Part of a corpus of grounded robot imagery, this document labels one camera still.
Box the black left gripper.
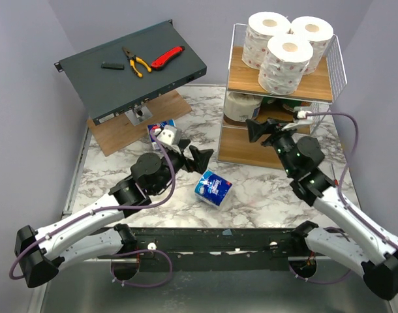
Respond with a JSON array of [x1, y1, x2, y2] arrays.
[[151, 140, 213, 196]]

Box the beige brown paper roll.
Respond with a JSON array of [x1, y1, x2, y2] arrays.
[[224, 91, 263, 122]]

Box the green roll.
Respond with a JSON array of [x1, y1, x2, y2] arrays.
[[277, 98, 310, 113], [261, 97, 277, 106]]

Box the blue Tempo roll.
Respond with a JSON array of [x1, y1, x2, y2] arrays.
[[194, 170, 233, 208], [147, 119, 176, 151]]

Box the green roll front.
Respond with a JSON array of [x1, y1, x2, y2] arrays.
[[277, 98, 310, 113]]

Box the white wire wooden shelf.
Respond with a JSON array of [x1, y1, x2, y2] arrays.
[[217, 23, 347, 169]]

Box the short floral paper roll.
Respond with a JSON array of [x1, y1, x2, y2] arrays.
[[258, 34, 313, 95]]

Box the small floral paper roll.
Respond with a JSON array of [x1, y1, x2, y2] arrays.
[[241, 12, 290, 69]]

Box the large floral paper roll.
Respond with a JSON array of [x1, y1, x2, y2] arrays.
[[290, 16, 333, 75]]

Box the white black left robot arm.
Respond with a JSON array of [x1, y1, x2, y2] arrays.
[[9, 140, 213, 288]]

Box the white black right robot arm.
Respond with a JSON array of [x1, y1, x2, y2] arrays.
[[246, 119, 398, 301]]

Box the grey metal stand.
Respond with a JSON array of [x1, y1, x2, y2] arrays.
[[125, 105, 153, 126]]

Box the wooden base board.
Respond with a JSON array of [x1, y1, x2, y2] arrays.
[[87, 91, 192, 157]]

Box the red black utility knife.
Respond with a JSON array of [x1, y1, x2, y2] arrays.
[[150, 46, 185, 71]]

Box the red blue screwdriver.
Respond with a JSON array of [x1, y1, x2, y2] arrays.
[[330, 163, 339, 186]]

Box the dark grey rack panel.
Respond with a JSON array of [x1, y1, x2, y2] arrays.
[[55, 21, 207, 125]]

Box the small black connector block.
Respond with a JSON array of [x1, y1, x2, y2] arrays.
[[100, 62, 125, 70]]

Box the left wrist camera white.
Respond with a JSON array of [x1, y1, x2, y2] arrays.
[[152, 125, 181, 152]]

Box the black aluminium mounting rail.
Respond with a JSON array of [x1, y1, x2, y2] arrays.
[[42, 224, 389, 273]]

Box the yellow handled pliers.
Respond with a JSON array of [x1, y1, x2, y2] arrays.
[[122, 47, 152, 78]]

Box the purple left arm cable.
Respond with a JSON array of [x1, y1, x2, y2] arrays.
[[8, 127, 177, 288]]

